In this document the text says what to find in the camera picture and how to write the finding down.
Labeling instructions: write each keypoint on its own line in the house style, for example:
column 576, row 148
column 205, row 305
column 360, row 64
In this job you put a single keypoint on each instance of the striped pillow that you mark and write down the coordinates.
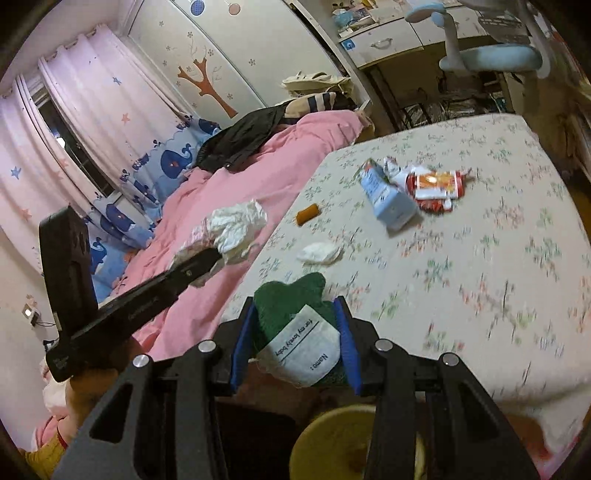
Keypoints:
column 314, row 102

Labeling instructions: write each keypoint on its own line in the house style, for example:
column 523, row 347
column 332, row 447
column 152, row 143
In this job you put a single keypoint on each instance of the floral tablecloth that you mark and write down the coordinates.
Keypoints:
column 461, row 277

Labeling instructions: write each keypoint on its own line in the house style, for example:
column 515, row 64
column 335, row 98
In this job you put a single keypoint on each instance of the pink blanket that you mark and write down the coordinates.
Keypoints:
column 286, row 152

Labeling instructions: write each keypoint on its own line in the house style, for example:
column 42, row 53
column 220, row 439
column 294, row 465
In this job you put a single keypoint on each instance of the beige canvas bag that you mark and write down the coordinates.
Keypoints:
column 314, row 82

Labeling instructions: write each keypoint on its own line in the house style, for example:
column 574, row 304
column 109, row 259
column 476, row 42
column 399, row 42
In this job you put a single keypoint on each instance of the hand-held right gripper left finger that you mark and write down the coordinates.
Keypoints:
column 240, row 350

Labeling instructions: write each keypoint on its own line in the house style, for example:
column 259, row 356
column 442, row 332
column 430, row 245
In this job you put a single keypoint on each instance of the white desk with drawers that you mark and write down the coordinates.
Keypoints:
column 383, row 44

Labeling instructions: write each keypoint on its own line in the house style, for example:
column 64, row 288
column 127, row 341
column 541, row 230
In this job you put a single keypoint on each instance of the small crumpled white tissue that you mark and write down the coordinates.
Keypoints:
column 318, row 254

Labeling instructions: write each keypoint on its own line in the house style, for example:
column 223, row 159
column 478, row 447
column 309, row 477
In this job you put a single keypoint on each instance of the yellow plastic bin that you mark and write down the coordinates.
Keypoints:
column 332, row 443

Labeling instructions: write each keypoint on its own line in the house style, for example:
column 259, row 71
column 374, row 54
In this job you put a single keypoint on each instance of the white wardrobe with tree sticker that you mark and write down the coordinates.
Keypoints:
column 231, row 55

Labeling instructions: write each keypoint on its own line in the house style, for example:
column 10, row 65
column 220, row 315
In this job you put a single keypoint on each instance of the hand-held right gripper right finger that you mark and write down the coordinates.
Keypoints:
column 346, row 346

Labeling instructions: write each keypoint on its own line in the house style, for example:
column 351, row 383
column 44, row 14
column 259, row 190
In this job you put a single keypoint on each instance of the pink whale print curtain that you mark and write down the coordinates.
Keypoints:
column 92, row 138

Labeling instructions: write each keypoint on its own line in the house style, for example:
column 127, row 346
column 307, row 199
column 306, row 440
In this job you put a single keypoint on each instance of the blue grey desk chair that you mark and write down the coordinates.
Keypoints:
column 489, row 57

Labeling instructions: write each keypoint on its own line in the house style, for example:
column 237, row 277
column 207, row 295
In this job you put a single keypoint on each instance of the window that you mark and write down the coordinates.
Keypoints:
column 69, row 138

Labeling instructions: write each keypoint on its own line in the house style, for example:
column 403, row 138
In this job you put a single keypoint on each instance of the wall socket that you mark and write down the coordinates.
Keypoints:
column 32, row 316

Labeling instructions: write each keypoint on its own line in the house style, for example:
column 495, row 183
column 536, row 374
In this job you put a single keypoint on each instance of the crumpled white paper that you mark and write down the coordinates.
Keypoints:
column 392, row 168

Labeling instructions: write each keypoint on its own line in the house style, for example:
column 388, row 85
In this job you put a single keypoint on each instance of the large white tissue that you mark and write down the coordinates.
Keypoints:
column 235, row 221

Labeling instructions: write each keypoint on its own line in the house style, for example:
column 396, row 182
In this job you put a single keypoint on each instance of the blue white carton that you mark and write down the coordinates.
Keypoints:
column 388, row 203

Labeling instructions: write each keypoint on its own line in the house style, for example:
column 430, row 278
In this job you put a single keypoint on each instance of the green sock with white label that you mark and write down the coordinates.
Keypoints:
column 286, row 300

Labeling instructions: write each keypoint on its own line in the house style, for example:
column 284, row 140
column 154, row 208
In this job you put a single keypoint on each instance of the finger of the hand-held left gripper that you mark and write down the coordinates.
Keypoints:
column 196, row 270

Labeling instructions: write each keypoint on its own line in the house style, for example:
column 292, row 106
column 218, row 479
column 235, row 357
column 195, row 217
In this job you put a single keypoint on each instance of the small orange cylinder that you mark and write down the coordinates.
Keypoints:
column 308, row 214

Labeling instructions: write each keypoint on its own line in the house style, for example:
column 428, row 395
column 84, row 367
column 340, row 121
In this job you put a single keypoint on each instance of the red snack wrapper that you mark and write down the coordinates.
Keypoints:
column 436, row 187

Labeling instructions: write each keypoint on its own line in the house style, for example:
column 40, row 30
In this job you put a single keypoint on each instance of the black jacket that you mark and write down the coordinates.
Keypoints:
column 240, row 138

